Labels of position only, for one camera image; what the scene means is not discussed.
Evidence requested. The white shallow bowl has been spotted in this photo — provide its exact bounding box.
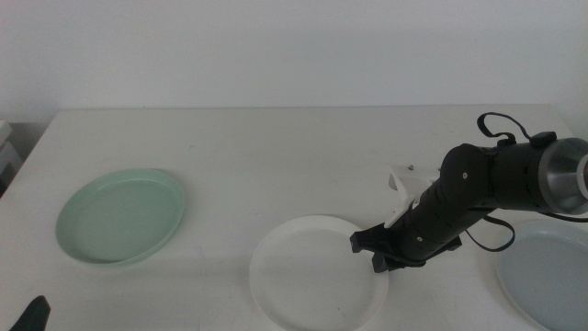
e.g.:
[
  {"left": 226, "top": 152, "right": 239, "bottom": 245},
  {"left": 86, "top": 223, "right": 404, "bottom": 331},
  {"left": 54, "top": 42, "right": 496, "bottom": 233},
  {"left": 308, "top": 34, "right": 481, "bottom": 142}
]
[{"left": 249, "top": 214, "right": 390, "bottom": 331}]

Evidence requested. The grey-blue shallow bowl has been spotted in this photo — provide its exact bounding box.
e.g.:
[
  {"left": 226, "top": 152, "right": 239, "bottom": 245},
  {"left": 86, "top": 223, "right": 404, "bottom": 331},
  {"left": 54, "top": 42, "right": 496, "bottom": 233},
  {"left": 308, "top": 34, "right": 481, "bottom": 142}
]
[{"left": 494, "top": 219, "right": 588, "bottom": 331}]

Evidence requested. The pale green shallow bowl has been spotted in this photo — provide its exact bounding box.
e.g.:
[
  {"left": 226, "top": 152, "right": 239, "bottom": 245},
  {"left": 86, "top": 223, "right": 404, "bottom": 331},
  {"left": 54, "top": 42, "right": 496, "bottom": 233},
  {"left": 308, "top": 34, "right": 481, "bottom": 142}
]
[{"left": 55, "top": 167, "right": 187, "bottom": 267}]

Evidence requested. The black looped cable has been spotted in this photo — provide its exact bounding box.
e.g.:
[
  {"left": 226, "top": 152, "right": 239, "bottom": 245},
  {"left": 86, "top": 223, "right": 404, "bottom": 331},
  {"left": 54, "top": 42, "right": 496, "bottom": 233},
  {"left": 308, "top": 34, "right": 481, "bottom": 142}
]
[
  {"left": 463, "top": 214, "right": 516, "bottom": 254},
  {"left": 476, "top": 111, "right": 559, "bottom": 149}
]

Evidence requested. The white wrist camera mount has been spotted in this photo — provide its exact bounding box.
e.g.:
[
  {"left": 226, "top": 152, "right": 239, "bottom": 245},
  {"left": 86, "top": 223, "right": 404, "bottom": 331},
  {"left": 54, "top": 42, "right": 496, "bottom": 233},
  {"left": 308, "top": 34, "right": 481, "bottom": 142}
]
[{"left": 384, "top": 164, "right": 443, "bottom": 230}]

